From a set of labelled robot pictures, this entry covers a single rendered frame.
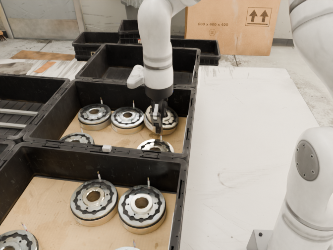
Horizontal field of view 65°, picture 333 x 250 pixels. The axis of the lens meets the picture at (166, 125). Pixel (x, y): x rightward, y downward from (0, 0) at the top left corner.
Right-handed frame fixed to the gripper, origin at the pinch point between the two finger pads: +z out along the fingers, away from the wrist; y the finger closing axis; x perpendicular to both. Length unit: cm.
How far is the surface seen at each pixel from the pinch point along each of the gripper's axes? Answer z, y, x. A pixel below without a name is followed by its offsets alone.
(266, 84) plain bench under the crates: 19, 58, -41
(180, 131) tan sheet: 3.9, 1.5, -5.9
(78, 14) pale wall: 56, 260, 153
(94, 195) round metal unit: 1.1, -25.8, 10.6
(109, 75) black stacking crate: 4.3, 32.3, 27.0
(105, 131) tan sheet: 3.5, -2.1, 16.7
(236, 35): 72, 254, -43
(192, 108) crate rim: -6.1, 0.4, -8.9
